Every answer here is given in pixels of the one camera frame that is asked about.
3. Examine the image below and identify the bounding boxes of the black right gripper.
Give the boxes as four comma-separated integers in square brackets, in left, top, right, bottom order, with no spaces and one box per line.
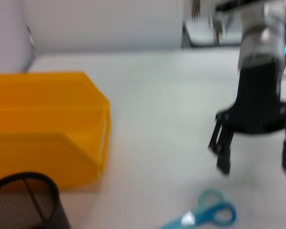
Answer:
[207,59,286,177]

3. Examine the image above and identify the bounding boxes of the blue plastic scissors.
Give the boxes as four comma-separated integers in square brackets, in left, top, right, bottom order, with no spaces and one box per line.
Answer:
[160,188,237,229]

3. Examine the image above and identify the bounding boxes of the black mesh pen cup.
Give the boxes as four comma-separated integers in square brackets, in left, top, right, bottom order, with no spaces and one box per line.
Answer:
[0,172,71,229]

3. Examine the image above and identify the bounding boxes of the yellow plastic storage bin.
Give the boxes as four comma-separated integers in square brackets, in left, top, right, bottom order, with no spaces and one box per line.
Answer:
[0,71,111,190]

